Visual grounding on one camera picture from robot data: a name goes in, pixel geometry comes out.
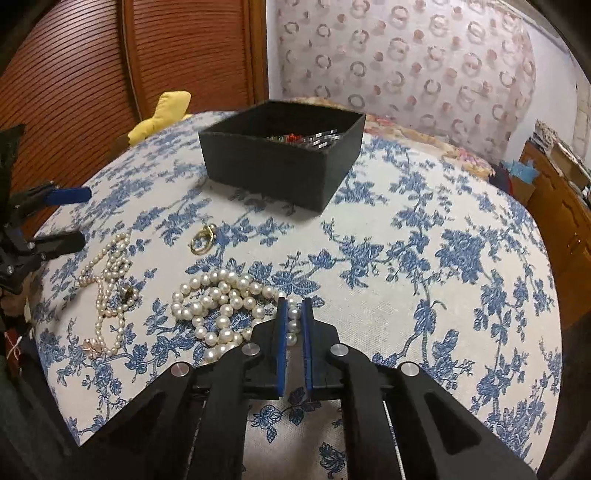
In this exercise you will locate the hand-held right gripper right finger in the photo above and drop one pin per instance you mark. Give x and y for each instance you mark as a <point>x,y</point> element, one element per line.
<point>308,350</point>

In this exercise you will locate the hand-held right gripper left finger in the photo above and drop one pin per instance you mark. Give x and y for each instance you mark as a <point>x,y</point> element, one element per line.
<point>278,346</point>

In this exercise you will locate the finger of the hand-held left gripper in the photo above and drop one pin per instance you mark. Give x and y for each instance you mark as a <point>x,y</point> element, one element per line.
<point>60,243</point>
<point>69,195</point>

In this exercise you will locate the black square storage box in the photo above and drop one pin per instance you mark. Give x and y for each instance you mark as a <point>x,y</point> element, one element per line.
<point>277,175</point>

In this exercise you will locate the blue floral tablecloth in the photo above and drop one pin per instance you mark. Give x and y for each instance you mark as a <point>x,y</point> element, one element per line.
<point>415,300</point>

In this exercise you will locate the brown slatted wooden wardrobe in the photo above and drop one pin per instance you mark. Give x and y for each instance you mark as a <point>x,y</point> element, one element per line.
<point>92,69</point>

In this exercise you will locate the yellow plush toy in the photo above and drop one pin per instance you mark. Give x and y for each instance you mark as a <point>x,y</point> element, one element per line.
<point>166,110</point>

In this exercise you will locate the floral bed blanket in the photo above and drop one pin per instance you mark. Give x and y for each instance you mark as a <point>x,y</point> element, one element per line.
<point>461,159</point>

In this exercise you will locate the cardboard box with blue paper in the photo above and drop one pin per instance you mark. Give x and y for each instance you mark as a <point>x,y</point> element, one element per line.
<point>519,177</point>

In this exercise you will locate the wooden sideboard cabinet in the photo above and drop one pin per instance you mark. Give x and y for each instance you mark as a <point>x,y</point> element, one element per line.
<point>554,207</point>

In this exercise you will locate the stack of books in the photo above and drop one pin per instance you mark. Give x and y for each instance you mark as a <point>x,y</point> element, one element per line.
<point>547,134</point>

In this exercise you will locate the open cardboard box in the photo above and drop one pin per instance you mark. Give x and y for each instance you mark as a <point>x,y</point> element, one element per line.
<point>572,159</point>

